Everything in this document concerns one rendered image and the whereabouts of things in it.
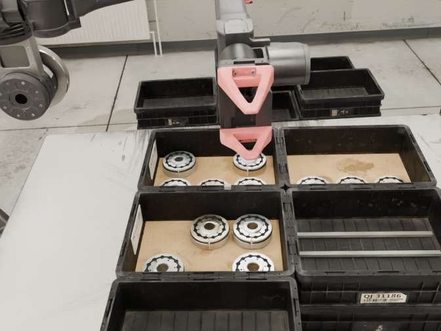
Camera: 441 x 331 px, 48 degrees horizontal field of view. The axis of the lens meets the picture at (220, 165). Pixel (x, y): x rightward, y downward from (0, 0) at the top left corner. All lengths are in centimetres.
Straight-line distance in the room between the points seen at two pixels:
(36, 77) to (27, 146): 203
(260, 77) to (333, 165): 100
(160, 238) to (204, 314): 28
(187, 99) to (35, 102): 132
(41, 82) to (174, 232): 54
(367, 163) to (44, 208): 105
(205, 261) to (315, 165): 51
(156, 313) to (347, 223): 56
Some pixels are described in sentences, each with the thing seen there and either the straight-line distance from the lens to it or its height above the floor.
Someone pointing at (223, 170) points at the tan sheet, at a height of 83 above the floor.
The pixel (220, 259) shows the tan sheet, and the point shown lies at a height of 83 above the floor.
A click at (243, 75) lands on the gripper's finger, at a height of 150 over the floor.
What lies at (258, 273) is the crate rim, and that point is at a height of 93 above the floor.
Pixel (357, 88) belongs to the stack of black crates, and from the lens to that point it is 275.
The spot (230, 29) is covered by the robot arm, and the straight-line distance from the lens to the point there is 76.
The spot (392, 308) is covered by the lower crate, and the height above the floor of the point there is 81.
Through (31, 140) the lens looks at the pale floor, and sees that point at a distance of 350.
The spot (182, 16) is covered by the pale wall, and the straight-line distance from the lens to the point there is 431.
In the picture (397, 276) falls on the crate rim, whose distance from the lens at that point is 115.
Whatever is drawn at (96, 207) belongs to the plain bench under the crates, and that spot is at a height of 70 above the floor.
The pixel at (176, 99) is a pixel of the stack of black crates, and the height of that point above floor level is 49.
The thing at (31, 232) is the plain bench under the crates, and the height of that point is 70.
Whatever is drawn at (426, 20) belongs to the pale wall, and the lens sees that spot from 473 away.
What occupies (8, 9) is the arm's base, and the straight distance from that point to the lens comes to 109.
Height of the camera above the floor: 177
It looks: 37 degrees down
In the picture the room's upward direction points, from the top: 3 degrees counter-clockwise
